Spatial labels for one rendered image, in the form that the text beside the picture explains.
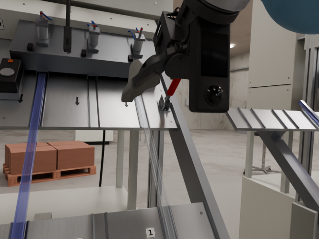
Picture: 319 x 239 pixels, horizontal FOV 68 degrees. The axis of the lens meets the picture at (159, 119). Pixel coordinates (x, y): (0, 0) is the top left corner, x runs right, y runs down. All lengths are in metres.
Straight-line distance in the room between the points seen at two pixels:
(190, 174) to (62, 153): 3.06
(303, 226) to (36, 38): 0.74
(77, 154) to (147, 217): 3.16
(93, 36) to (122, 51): 0.08
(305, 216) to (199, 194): 0.27
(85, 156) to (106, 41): 3.03
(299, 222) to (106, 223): 0.45
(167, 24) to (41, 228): 0.34
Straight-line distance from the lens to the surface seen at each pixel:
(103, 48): 0.63
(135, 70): 0.39
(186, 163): 0.52
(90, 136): 6.26
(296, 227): 0.69
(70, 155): 3.53
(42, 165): 3.46
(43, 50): 0.60
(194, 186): 0.50
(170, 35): 0.33
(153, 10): 0.81
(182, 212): 0.45
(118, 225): 0.42
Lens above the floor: 1.03
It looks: 3 degrees down
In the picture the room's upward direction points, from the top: 2 degrees clockwise
